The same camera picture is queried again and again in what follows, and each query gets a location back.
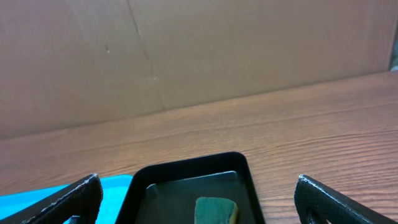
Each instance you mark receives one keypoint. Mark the green and yellow sponge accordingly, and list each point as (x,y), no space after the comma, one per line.
(214,210)

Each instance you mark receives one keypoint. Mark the teal plastic tray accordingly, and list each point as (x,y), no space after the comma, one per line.
(114,191)

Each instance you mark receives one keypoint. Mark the black plastic tray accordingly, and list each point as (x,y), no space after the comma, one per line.
(167,193)

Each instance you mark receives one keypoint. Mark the brown cardboard panel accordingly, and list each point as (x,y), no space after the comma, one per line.
(70,63)

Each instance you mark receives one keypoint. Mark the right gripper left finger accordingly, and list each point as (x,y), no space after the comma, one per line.
(78,202)

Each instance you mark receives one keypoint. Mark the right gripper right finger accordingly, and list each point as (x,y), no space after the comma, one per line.
(317,203)

